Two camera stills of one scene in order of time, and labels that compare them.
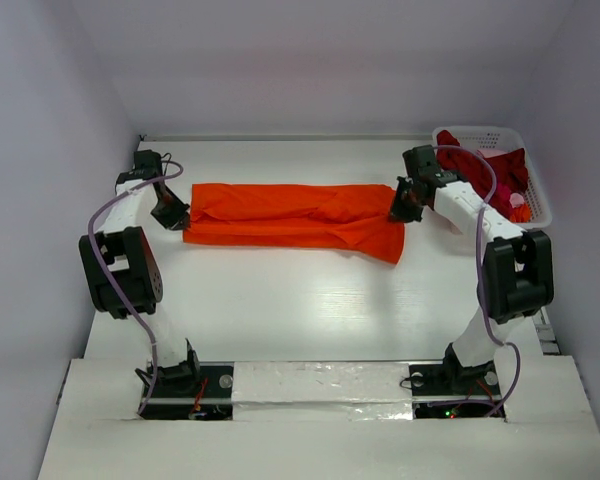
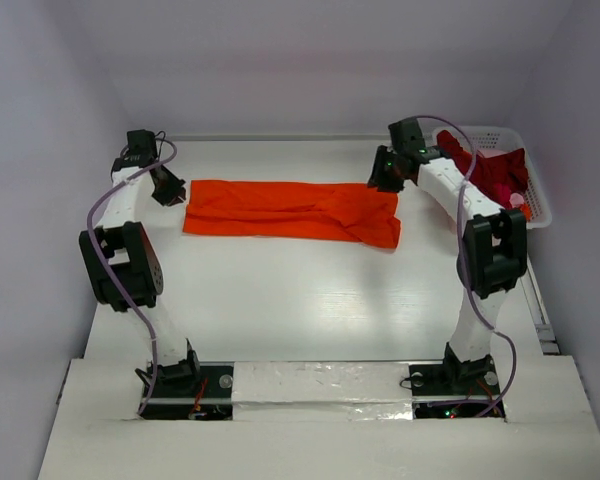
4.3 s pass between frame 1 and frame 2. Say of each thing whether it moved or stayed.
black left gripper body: moved
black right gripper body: moved
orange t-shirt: moved
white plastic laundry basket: stayed
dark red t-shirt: stayed
